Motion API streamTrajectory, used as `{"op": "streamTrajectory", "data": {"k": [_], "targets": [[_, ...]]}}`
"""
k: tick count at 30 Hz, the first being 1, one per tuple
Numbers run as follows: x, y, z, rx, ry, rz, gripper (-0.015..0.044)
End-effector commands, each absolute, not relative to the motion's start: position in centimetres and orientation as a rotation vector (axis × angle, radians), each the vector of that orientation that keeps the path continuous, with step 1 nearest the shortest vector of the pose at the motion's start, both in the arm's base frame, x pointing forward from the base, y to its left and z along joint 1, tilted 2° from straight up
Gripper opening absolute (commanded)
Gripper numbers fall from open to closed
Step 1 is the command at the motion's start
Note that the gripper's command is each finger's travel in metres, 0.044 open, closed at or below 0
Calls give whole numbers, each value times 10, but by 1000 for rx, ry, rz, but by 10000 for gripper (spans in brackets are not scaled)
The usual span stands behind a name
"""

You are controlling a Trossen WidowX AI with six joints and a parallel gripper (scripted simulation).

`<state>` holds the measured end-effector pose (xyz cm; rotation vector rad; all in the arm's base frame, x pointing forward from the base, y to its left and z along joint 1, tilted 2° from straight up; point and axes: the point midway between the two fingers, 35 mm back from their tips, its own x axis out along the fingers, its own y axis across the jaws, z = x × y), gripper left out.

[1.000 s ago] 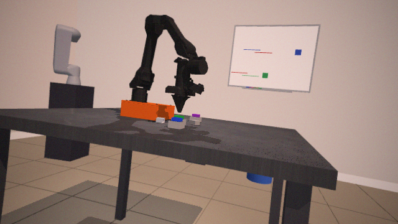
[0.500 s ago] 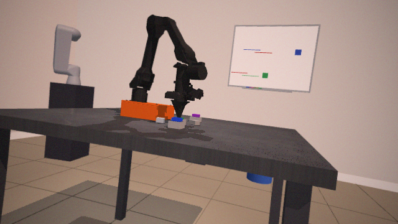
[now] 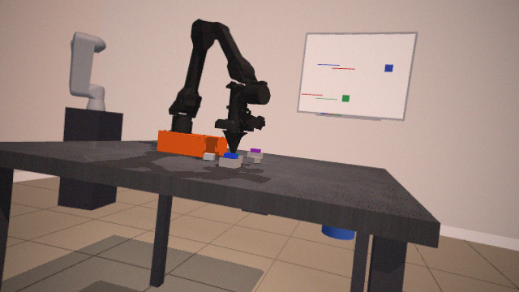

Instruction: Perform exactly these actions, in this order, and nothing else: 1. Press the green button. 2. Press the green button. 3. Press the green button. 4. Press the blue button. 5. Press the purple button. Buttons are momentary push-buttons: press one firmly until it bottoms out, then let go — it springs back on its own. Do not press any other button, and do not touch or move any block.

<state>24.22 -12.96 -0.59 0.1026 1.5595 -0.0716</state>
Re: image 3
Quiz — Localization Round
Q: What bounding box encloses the purple button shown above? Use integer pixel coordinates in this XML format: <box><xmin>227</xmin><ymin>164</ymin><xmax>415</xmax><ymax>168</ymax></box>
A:
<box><xmin>247</xmin><ymin>148</ymin><xmax>263</xmax><ymax>160</ymax></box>

